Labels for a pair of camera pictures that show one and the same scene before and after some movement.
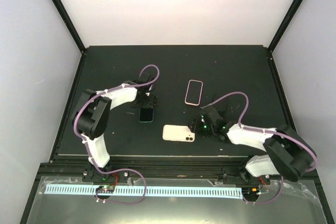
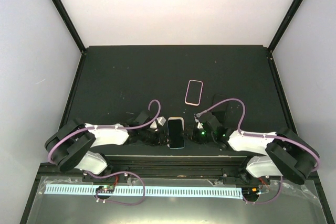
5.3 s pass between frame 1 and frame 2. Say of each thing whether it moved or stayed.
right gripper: moved
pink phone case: stayed
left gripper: moved
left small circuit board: stayed
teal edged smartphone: moved
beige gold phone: moved
